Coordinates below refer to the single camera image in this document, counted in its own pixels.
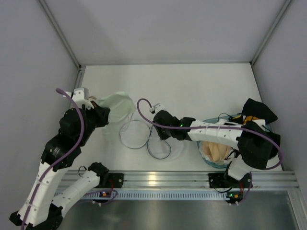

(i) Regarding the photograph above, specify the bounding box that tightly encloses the pale green white bra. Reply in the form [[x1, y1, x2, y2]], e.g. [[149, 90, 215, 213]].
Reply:
[[95, 92, 136, 143]]

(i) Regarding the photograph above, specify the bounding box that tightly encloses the white mesh laundry bag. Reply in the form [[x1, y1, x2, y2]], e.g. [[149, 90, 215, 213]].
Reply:
[[119, 118, 185, 161]]

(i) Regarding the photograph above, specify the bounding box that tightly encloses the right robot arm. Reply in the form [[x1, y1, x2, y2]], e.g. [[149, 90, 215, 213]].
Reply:
[[153, 110, 281, 181]]

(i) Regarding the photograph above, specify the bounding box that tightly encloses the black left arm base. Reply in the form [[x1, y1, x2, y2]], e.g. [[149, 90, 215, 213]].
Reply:
[[92, 170, 125, 207]]

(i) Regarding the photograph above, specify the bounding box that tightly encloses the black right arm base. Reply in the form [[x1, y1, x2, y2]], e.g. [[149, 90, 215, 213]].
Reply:
[[209, 172, 253, 206]]

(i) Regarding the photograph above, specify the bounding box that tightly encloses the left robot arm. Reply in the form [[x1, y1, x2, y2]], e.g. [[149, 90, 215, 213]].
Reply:
[[9, 104, 110, 230]]

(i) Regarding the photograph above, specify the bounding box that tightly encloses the beige bra in basin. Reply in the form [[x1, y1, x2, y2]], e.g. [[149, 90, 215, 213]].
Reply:
[[199, 141, 232, 165]]

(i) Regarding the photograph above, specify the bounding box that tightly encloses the black bra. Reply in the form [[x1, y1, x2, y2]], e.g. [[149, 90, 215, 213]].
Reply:
[[241, 98, 278, 124]]

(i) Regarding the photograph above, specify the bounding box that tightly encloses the light blue plastic basin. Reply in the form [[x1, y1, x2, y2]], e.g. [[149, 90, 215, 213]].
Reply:
[[197, 115, 281, 170]]

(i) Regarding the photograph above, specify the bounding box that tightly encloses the yellow orange garment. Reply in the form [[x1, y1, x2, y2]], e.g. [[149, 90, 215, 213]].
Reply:
[[243, 116, 259, 124]]

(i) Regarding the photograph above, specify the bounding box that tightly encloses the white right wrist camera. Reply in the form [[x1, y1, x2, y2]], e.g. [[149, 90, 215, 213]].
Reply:
[[149, 103, 165, 114]]

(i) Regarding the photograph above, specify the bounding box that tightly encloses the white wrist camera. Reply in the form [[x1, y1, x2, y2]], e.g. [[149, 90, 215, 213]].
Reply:
[[149, 103, 165, 114], [72, 87, 94, 109]]

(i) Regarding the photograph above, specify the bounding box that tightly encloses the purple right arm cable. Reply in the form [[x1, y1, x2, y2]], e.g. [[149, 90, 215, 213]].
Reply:
[[137, 98, 286, 207]]

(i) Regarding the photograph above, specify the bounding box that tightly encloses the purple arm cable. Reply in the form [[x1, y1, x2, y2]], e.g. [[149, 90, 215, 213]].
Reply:
[[20, 88, 118, 230], [137, 98, 286, 207]]

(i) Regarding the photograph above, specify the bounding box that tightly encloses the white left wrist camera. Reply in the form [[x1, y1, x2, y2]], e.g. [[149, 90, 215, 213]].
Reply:
[[72, 87, 94, 109]]

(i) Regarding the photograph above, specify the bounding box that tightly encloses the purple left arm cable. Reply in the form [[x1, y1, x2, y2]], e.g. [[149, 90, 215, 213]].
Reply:
[[20, 88, 118, 230]]

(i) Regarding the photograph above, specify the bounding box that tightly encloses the perforated cable duct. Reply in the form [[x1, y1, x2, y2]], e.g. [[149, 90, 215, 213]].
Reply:
[[81, 190, 243, 201]]

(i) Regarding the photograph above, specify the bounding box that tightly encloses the aluminium frame rail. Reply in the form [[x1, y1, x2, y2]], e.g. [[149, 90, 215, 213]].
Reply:
[[36, 0, 81, 70]]

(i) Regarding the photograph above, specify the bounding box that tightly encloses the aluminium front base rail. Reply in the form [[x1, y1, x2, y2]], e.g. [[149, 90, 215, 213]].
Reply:
[[55, 170, 300, 190]]

